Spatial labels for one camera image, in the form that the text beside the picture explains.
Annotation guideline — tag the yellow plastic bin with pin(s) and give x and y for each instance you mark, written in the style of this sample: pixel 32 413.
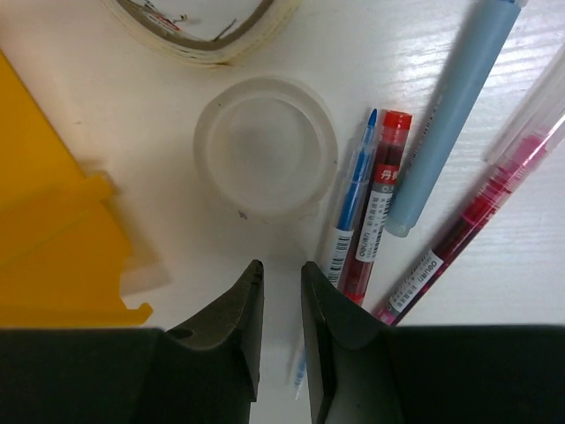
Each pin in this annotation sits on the yellow plastic bin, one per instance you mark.
pixel 62 250

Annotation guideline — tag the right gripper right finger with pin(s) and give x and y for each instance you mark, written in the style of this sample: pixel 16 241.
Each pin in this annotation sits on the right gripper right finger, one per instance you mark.
pixel 362 371

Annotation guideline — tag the small white tape roll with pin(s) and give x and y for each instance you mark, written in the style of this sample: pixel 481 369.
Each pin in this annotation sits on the small white tape roll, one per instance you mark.
pixel 266 147

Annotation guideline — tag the blue highlighter pen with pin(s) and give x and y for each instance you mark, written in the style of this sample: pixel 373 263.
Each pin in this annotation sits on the blue highlighter pen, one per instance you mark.
pixel 474 55

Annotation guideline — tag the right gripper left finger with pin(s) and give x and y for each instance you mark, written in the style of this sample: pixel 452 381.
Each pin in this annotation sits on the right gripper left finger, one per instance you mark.
pixel 204 370

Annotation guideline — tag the tan tape roll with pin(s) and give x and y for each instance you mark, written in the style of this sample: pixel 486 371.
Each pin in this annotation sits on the tan tape roll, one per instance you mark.
pixel 204 33

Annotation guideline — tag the red ink pen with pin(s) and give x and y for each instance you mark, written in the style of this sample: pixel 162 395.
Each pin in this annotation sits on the red ink pen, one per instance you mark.
pixel 394 129

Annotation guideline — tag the blue ink pen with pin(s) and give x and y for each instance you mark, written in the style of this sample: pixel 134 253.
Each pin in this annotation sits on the blue ink pen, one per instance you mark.
pixel 345 213

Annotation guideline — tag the magenta ink pen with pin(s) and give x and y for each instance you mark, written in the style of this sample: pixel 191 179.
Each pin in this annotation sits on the magenta ink pen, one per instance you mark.
pixel 535 130

